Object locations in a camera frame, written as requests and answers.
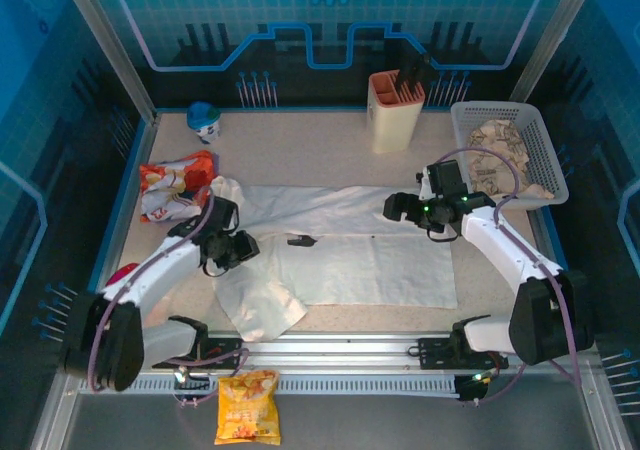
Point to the white t-shirt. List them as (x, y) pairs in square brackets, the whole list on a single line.
[(375, 270)]

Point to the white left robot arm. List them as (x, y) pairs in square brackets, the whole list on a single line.
[(150, 270)]

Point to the beige patterned t-shirt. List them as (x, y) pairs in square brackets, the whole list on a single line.
[(500, 145)]

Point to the orange snack bag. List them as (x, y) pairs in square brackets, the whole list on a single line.
[(165, 180)]

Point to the cream knife block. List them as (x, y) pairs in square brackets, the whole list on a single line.
[(392, 125)]

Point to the pink plastic bowl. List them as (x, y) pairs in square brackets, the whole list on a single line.
[(120, 274)]

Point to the white plastic mesh basket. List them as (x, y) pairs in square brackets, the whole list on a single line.
[(542, 130)]

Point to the blue-lidded white cup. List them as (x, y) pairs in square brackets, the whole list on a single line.
[(202, 115)]

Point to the yellow snack bag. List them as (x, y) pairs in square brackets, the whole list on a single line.
[(245, 410)]

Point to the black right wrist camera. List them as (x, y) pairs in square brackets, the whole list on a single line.
[(447, 180)]

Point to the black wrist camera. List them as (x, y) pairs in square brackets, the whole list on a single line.
[(447, 180), (220, 215)]

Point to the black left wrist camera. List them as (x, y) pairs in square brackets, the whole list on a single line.
[(220, 215)]

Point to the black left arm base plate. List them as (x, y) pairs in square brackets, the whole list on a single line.
[(225, 344)]

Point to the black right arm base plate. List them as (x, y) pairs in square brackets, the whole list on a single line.
[(435, 352)]

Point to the aluminium mounting rail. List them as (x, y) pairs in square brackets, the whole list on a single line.
[(325, 352)]

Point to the aluminium frame post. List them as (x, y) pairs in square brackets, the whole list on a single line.
[(114, 50), (556, 35)]

